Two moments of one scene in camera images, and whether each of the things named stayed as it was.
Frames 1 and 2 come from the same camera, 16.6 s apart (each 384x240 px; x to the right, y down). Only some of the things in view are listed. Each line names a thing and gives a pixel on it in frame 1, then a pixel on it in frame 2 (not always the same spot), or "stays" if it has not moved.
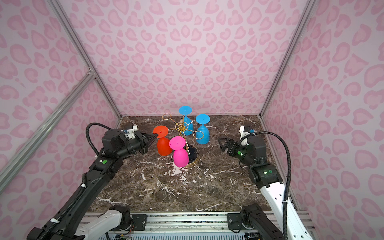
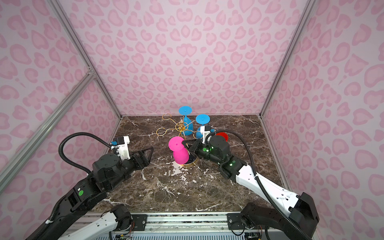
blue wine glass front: x=202 y=133 stays
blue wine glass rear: x=188 y=125 stays
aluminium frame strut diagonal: x=10 y=169 stays
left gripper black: x=143 y=141 to x=146 y=160
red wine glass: x=164 y=144 to x=224 y=135
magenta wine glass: x=180 y=156 stays
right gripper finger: x=227 y=140 to x=190 y=141
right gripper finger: x=223 y=147 to x=191 y=148
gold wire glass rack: x=182 y=127 stays
